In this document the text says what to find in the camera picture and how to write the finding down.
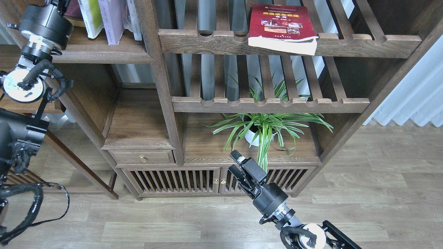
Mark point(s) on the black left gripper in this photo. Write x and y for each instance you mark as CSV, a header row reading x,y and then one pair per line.
x,y
47,21

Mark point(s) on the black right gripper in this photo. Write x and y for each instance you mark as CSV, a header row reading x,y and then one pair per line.
x,y
269,199

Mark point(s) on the yellow-green paperback book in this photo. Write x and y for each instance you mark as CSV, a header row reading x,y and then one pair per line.
x,y
92,18

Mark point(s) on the white and purple book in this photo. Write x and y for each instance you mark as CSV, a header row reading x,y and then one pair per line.
x,y
112,16

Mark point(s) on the red paperback book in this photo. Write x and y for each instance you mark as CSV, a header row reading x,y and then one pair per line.
x,y
283,28

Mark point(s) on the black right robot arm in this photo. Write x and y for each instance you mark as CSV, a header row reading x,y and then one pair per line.
x,y
297,235

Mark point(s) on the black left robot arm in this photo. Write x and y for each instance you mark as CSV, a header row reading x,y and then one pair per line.
x,y
34,78

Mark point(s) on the maroon book with cream pages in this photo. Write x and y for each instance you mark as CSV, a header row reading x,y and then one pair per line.
x,y
74,14

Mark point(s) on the green spider plant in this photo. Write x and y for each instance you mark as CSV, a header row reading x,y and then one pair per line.
x,y
239,123

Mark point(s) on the white book in plastic wrap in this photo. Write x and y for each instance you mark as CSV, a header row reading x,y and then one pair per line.
x,y
131,20

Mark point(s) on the dark wooden bookshelf unit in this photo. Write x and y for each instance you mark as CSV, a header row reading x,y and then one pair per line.
x,y
158,97

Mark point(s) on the brass drawer knob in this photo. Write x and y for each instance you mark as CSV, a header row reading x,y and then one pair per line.
x,y
143,159

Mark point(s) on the white pleated curtain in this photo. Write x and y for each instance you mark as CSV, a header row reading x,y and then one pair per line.
x,y
419,95

